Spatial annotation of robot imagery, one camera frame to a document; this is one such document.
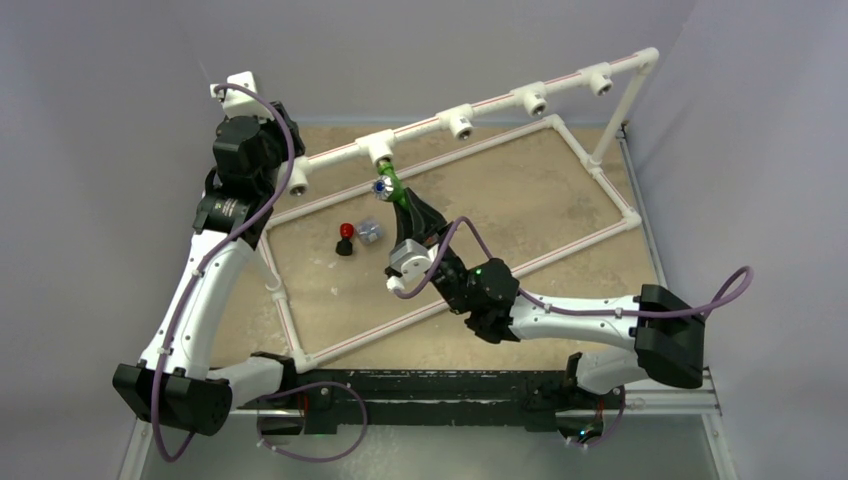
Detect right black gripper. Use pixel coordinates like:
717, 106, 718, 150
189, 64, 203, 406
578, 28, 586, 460
392, 189, 472, 315

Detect green water faucet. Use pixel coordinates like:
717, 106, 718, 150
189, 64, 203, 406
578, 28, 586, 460
372, 159, 408, 209

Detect white pvc pipe frame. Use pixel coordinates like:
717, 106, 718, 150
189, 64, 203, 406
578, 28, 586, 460
267, 47, 660, 373

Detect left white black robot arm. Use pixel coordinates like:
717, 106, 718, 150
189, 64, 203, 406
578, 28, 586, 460
112, 101, 305, 436

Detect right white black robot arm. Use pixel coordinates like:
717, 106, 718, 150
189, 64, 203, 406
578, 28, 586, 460
385, 188, 706, 407

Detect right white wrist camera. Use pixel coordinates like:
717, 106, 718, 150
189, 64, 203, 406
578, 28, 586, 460
386, 239, 439, 292

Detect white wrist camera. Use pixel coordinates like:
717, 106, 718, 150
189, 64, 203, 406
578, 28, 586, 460
386, 239, 439, 292
209, 71, 273, 122

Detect black faucet with red handle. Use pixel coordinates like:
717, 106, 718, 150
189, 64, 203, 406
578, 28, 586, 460
335, 223, 356, 257

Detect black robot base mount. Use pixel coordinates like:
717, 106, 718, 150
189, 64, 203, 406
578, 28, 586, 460
241, 369, 624, 436

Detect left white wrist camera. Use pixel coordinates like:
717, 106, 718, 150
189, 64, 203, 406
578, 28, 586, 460
209, 71, 273, 122

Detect aluminium table frame rail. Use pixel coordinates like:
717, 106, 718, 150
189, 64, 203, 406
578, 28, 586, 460
135, 368, 723, 419

